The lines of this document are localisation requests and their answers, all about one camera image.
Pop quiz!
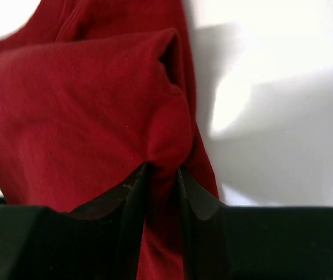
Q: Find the red t shirt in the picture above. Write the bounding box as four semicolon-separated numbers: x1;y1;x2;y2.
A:
0;1;218;279

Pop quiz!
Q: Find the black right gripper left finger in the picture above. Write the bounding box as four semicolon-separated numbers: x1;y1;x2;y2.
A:
0;164;148;279

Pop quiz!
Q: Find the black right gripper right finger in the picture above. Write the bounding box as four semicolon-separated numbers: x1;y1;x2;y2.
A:
177;168;333;279

